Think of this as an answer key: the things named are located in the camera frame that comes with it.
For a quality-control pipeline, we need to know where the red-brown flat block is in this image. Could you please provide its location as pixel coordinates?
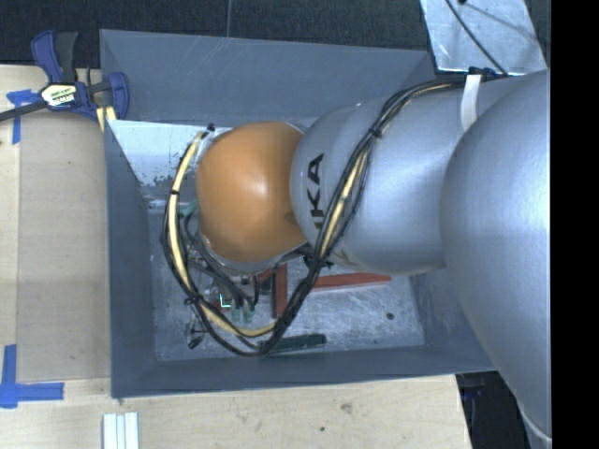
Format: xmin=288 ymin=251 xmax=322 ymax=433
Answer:
xmin=312 ymin=272 xmax=393 ymax=291
xmin=270 ymin=263 xmax=288 ymax=320

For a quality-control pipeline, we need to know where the pale wood board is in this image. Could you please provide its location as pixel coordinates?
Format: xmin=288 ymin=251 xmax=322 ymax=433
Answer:
xmin=15 ymin=118 xmax=113 ymax=384

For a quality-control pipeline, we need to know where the grey metal bin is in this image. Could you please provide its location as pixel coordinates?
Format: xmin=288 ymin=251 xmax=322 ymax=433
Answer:
xmin=98 ymin=29 xmax=498 ymax=399

